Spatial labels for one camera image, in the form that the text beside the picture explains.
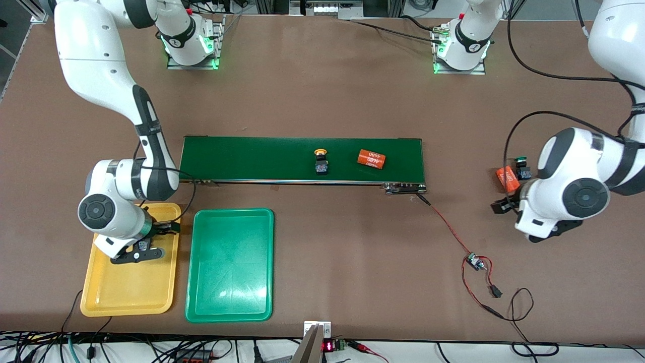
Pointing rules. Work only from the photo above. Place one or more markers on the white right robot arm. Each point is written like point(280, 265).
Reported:
point(85, 60)

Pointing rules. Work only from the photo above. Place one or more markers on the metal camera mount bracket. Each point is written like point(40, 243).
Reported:
point(310, 348)

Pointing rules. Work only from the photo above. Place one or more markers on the orange power strip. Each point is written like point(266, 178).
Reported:
point(194, 359)

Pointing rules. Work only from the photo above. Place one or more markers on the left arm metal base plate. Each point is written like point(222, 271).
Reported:
point(478, 70)

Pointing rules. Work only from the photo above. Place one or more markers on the aluminium frame structure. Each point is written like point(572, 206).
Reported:
point(297, 7)

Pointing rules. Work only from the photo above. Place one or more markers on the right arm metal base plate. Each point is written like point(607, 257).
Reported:
point(217, 50)

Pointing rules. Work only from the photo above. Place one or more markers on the red LED display module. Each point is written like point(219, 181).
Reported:
point(328, 346)

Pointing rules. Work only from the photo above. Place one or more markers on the yellow push button switch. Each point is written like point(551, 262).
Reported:
point(321, 166)
point(145, 246)

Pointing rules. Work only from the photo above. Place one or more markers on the black plug with red lead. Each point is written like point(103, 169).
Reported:
point(496, 291)

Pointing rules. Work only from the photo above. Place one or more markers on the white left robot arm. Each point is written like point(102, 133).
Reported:
point(559, 166)

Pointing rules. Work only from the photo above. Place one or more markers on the green plastic tray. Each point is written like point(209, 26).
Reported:
point(229, 267)

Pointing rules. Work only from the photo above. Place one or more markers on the red clip lead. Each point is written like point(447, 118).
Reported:
point(360, 346)

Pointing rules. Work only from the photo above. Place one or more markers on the green push button switch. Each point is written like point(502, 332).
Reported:
point(524, 174)

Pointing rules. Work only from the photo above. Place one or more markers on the white aluminium extrusion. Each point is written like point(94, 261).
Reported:
point(40, 17)

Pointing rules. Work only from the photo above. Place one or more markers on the small speed controller board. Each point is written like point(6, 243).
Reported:
point(473, 262)

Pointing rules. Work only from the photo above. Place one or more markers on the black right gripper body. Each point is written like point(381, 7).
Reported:
point(160, 229)

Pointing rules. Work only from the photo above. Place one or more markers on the white LED light bar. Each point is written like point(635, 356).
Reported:
point(325, 10)

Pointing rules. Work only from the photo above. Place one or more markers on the orange cylinder printed 4680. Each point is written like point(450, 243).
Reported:
point(372, 159)
point(506, 176)

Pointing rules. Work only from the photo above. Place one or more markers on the yellow plastic tray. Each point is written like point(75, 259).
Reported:
point(131, 287)

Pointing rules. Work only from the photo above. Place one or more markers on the green conveyor belt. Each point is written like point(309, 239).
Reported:
point(242, 159)

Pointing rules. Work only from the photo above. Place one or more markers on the red power lead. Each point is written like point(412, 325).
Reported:
point(463, 277)

